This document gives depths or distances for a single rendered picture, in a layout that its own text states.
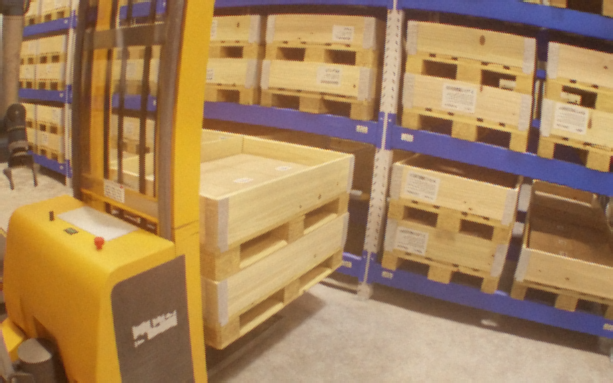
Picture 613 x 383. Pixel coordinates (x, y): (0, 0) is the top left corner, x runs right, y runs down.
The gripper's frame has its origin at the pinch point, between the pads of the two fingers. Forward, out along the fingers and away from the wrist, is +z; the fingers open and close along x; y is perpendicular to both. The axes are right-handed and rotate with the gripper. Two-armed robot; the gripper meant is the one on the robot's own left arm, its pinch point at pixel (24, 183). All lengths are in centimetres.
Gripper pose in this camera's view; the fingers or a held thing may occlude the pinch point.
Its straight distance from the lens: 219.6
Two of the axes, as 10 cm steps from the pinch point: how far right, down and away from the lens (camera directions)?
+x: 5.5, -1.3, 8.3
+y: 8.0, -2.0, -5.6
